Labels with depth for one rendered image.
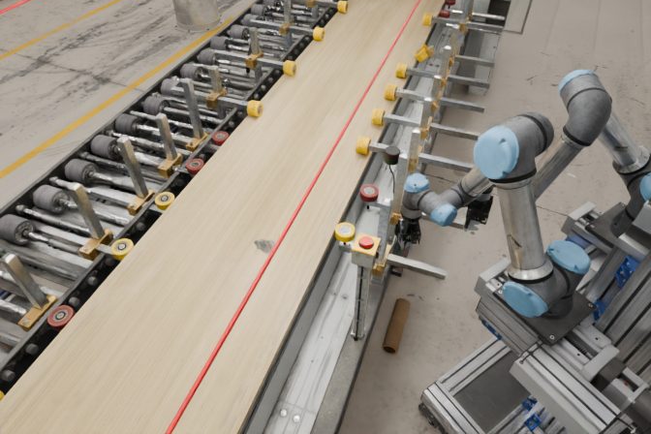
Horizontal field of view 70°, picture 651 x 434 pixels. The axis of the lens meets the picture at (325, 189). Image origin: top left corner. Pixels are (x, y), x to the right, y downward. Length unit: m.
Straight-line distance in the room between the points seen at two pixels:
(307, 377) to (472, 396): 0.83
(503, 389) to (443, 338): 0.45
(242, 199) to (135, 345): 0.72
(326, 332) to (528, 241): 0.93
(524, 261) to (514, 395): 1.16
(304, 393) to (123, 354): 0.63
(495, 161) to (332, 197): 0.95
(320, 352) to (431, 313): 1.03
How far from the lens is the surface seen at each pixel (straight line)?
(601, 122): 1.60
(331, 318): 1.96
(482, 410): 2.34
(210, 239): 1.89
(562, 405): 1.60
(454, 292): 2.88
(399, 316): 2.63
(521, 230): 1.30
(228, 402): 1.53
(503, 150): 1.18
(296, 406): 1.81
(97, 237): 2.09
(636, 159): 1.90
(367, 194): 2.01
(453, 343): 2.70
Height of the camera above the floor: 2.29
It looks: 43 degrees down
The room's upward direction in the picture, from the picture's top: straight up
